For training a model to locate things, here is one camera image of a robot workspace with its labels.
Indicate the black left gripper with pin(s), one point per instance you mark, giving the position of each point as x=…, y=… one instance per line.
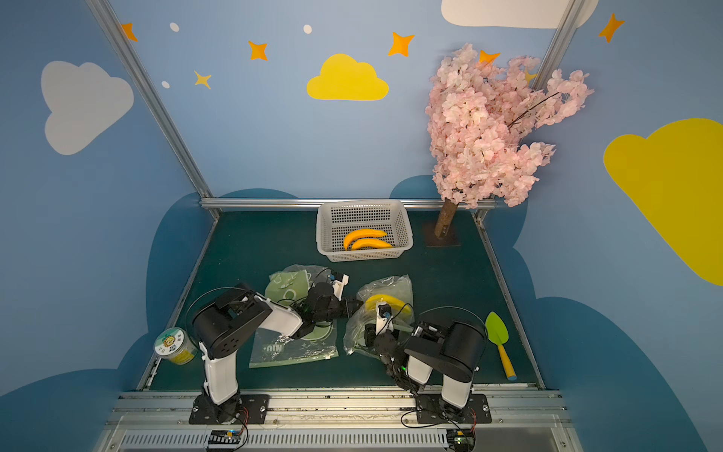
x=337, y=305

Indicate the clear zip-top bag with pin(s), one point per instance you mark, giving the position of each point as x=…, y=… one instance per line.
x=396, y=286

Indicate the orange banana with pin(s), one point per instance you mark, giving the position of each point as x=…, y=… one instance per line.
x=370, y=243
x=353, y=236

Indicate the green printed zip-top bag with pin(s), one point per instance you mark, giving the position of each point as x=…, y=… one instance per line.
x=290, y=288

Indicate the yellow banana bunch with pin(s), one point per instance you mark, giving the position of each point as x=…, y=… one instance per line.
x=401, y=306

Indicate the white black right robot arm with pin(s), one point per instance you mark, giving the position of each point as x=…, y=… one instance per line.
x=452, y=348

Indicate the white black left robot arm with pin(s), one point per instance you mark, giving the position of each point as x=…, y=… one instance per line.
x=229, y=321

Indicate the white perforated plastic basket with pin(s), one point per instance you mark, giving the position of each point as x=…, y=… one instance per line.
x=335, y=220

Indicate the right circuit board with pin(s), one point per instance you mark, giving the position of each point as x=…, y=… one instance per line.
x=460, y=441

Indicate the circuit board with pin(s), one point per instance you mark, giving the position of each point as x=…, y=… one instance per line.
x=224, y=440
x=460, y=441

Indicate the left circuit board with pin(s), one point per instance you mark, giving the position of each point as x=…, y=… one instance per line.
x=224, y=440

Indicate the artificial pink blossom tree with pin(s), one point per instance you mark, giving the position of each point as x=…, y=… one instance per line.
x=479, y=116

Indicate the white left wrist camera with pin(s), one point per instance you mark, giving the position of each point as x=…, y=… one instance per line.
x=338, y=282

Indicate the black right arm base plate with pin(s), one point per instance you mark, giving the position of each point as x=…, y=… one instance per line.
x=431, y=409

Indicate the green toy shovel yellow handle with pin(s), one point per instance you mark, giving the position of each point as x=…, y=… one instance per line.
x=498, y=335

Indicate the dark square tree base plate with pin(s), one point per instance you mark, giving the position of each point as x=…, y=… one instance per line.
x=450, y=239

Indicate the aluminium right frame rail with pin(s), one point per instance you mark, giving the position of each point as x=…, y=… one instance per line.
x=479, y=217

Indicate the aluminium frame rail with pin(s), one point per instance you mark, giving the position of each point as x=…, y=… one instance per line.
x=306, y=204
x=479, y=217

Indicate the aluminium back frame rail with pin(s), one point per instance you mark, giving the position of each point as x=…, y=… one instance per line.
x=306, y=204

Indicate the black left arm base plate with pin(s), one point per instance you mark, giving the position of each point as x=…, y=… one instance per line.
x=239, y=409

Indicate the aluminium front rail bed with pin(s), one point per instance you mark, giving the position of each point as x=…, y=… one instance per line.
x=344, y=419

